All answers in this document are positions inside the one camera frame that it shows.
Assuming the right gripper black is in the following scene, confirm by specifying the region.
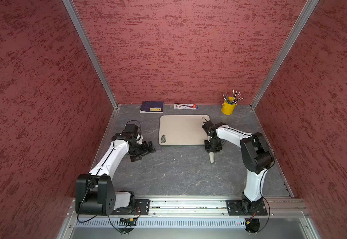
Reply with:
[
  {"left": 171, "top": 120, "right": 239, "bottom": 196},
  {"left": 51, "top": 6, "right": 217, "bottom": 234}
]
[{"left": 204, "top": 136, "right": 222, "bottom": 153}]

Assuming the knife with cream handle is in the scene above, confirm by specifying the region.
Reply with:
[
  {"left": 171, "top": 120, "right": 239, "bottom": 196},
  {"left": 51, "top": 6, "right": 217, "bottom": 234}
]
[{"left": 209, "top": 151, "right": 215, "bottom": 164}]

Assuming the beige cutting board green rim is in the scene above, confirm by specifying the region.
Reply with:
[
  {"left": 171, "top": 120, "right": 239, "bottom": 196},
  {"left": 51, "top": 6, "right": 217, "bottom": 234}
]
[{"left": 158, "top": 115, "right": 210, "bottom": 146}]

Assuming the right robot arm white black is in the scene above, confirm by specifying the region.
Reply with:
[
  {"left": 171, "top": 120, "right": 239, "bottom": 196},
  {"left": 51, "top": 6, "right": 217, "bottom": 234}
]
[{"left": 202, "top": 120, "right": 275, "bottom": 215}]

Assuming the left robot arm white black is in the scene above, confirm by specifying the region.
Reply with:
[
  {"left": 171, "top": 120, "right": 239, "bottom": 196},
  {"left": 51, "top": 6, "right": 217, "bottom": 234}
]
[{"left": 75, "top": 120, "right": 156, "bottom": 217}]

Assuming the yellow pencil cup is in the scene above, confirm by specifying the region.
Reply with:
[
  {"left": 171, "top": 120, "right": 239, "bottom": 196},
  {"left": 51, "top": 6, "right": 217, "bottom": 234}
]
[{"left": 221, "top": 97, "right": 237, "bottom": 115}]

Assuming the dark blue notebook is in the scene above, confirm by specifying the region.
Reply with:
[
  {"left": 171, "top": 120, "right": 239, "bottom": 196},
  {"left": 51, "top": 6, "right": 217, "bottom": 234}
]
[{"left": 140, "top": 101, "right": 164, "bottom": 114}]

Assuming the white red blue box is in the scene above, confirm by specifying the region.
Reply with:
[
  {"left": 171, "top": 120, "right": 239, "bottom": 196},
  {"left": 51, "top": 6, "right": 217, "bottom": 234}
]
[{"left": 174, "top": 104, "right": 198, "bottom": 110}]

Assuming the bundle of pencils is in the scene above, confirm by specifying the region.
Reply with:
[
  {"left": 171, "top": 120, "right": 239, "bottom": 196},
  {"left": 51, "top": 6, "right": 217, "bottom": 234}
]
[{"left": 223, "top": 90, "right": 244, "bottom": 105}]

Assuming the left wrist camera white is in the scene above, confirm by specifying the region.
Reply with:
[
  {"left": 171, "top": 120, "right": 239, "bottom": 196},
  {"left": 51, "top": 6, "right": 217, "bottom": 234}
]
[{"left": 135, "top": 134, "right": 143, "bottom": 144}]

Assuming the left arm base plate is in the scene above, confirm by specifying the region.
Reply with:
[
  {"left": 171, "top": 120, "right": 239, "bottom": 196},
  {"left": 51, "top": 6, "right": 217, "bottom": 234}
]
[{"left": 111, "top": 199, "right": 151, "bottom": 217}]

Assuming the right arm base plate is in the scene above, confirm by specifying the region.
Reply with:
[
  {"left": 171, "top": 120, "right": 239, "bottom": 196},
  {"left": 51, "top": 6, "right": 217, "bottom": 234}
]
[{"left": 226, "top": 199, "right": 268, "bottom": 216}]

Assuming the aluminium front rail frame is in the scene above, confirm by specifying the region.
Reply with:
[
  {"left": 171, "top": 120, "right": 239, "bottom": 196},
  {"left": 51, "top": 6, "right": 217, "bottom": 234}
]
[{"left": 58, "top": 196, "right": 320, "bottom": 239}]

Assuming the left corner aluminium post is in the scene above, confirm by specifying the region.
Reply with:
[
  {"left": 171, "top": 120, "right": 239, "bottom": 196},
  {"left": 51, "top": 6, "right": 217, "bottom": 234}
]
[{"left": 63, "top": 0, "right": 118, "bottom": 109}]

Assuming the corner aluminium post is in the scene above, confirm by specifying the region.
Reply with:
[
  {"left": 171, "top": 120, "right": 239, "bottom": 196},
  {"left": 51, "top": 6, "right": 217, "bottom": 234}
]
[
  {"left": 63, "top": 0, "right": 118, "bottom": 109},
  {"left": 250, "top": 0, "right": 319, "bottom": 111}
]

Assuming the right corner aluminium post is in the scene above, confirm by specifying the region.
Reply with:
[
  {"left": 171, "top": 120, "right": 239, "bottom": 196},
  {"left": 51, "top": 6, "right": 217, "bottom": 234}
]
[{"left": 250, "top": 0, "right": 319, "bottom": 111}]

